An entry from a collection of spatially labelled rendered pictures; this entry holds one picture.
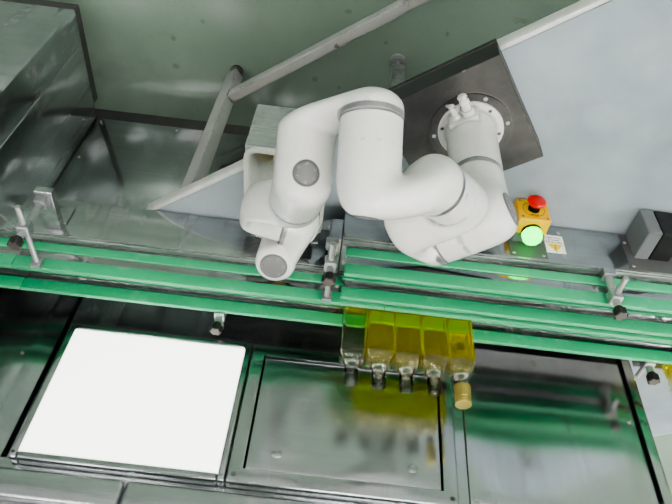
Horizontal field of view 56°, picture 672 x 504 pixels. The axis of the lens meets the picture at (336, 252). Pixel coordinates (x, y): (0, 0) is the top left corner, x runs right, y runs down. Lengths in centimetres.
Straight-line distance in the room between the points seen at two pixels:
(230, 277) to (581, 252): 79
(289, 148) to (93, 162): 130
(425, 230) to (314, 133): 22
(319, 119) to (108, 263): 76
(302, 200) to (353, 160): 11
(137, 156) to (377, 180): 142
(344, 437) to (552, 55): 87
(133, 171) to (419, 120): 107
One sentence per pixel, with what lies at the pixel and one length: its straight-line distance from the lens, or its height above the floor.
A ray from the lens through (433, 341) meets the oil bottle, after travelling 137.
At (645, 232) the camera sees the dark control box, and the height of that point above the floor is 82.
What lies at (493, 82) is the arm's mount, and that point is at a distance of 122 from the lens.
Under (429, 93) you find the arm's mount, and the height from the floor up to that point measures 81.
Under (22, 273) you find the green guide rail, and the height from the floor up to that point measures 92.
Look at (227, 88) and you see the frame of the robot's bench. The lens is 203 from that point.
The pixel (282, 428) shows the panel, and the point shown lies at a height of 119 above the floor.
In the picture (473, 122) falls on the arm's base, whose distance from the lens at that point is 120.
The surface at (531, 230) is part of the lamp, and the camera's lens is 142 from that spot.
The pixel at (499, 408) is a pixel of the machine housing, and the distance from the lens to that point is 155.
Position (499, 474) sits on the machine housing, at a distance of 147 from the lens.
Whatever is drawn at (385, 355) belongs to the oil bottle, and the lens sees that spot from 133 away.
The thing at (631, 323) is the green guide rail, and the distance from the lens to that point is 154.
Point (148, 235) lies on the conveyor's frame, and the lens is 151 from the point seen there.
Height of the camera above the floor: 187
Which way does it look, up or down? 46 degrees down
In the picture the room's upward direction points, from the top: 174 degrees counter-clockwise
